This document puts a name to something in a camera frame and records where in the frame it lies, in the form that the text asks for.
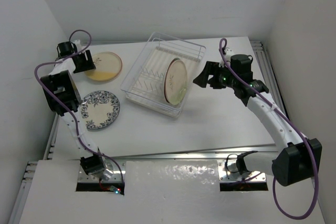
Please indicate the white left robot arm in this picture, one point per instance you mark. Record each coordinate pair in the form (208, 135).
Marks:
(64, 99)

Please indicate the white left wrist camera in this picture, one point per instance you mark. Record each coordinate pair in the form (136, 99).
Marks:
(77, 45)

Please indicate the white front cover board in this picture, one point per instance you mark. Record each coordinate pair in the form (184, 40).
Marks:
(157, 192)

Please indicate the blue floral pattern plate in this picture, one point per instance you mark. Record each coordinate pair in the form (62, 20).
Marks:
(99, 109)

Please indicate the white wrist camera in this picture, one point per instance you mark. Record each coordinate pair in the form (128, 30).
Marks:
(228, 53)
(77, 45)

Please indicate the cream plate green section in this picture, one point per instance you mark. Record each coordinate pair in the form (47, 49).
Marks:
(175, 82)

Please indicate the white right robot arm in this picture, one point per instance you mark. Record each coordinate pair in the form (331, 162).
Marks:
(299, 157)

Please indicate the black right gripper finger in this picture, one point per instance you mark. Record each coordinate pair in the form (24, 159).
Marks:
(209, 70)
(215, 82)

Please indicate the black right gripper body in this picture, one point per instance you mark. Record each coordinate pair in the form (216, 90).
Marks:
(229, 79)

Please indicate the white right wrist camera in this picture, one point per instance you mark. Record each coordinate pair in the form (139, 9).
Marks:
(228, 53)

